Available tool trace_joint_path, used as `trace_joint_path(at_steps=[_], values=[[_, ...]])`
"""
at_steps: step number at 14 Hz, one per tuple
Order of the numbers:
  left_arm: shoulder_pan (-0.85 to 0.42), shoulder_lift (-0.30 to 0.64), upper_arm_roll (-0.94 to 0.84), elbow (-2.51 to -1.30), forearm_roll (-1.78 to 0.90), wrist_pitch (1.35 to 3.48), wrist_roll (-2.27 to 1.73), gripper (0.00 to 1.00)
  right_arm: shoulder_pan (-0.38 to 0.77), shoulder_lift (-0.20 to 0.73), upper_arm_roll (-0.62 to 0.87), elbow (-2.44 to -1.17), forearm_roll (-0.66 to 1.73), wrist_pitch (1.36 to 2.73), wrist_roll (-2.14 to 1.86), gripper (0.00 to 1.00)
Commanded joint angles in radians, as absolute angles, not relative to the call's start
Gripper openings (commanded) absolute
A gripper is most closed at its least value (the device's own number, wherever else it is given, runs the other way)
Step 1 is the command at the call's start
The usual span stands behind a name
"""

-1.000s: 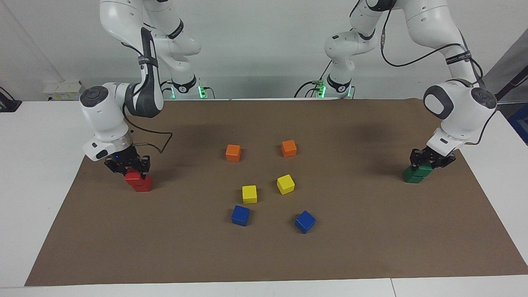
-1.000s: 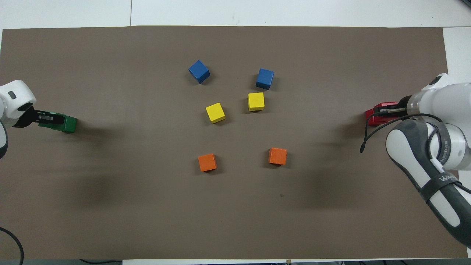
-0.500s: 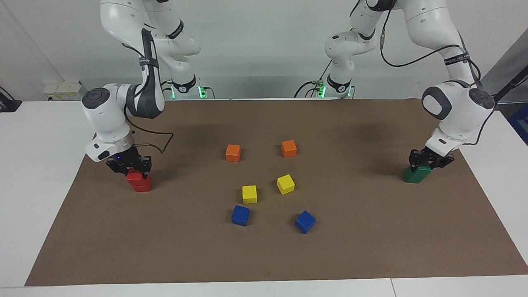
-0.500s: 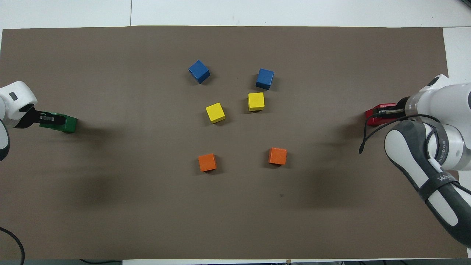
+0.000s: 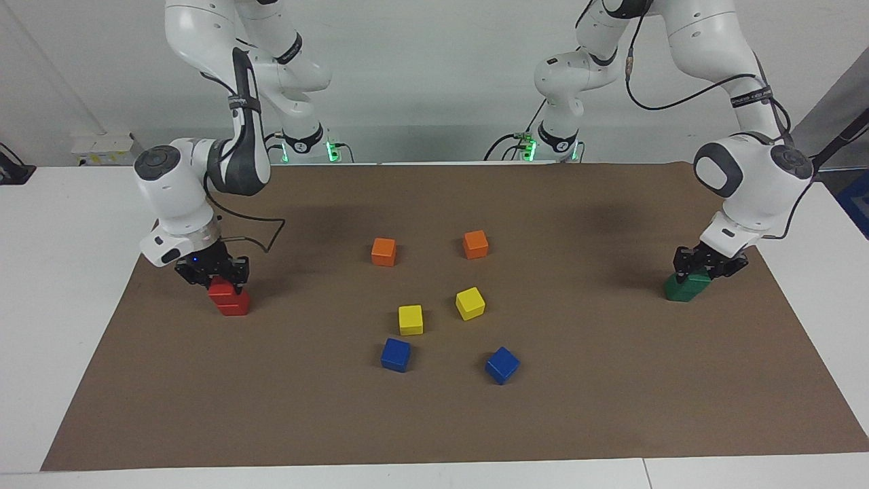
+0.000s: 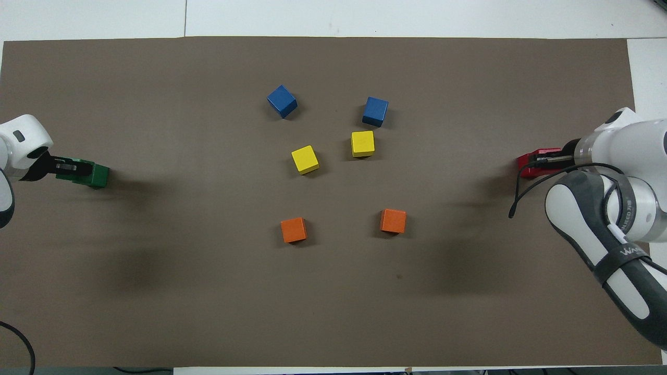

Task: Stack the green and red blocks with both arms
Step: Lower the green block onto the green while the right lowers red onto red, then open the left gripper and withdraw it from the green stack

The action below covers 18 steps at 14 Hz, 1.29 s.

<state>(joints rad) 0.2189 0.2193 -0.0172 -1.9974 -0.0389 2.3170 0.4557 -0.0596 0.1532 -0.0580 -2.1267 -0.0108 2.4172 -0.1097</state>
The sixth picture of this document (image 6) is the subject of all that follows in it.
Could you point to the orange wooden block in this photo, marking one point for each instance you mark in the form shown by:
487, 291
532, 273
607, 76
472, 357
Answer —
293, 229
393, 221

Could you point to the blue wooden block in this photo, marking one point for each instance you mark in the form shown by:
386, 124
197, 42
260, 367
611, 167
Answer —
282, 101
375, 111

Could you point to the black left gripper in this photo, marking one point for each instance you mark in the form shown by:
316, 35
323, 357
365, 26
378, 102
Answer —
42, 166

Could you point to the green wooden block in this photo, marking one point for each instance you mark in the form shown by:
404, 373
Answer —
103, 177
89, 176

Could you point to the yellow wooden block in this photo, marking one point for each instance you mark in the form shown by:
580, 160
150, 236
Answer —
362, 144
305, 159

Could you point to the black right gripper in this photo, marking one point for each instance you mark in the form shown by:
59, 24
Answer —
570, 151

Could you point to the brown table mat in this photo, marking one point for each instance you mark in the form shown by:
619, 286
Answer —
333, 312

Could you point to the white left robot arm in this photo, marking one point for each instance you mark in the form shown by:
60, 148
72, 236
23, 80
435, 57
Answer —
21, 138

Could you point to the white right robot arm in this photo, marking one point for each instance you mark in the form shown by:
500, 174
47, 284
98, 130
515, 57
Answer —
635, 151

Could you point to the red wooden block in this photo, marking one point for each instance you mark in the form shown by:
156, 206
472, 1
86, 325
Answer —
544, 172
522, 167

